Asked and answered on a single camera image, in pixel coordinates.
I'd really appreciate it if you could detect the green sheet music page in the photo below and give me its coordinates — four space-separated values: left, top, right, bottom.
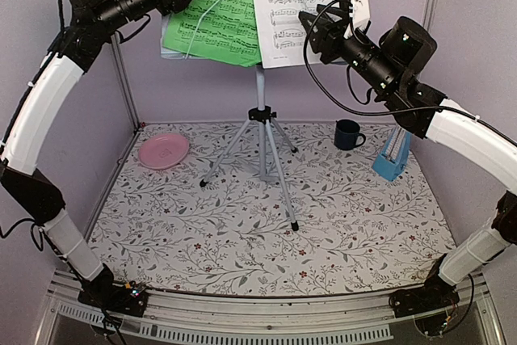
162 0 262 67

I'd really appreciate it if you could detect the blue metronome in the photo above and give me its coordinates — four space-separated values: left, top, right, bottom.
372 127 411 182

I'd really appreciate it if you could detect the right black cable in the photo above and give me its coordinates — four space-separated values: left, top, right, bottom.
302 0 517 144

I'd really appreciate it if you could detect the metal front rail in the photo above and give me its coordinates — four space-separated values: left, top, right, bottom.
36 271 506 344

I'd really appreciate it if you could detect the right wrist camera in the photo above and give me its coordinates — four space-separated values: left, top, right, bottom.
339 0 371 39

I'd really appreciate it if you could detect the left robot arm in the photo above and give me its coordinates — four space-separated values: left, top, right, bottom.
1 0 192 308

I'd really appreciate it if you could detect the floral patterned table mat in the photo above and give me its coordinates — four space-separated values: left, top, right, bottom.
89 123 455 297

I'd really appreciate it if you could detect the dark blue mug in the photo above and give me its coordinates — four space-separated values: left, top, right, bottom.
334 120 366 150

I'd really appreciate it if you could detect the pink plate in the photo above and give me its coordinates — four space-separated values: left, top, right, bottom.
138 133 190 170

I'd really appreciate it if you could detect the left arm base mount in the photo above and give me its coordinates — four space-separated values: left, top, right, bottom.
78 281 149 318

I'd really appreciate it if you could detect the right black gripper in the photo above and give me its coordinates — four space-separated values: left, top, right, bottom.
298 4 399 96

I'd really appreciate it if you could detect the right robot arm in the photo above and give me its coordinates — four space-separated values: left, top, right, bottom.
298 3 516 311

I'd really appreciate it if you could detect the light blue music stand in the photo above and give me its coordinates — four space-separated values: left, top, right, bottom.
160 0 363 233

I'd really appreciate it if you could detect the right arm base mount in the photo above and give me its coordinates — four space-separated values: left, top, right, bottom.
389 285 460 338

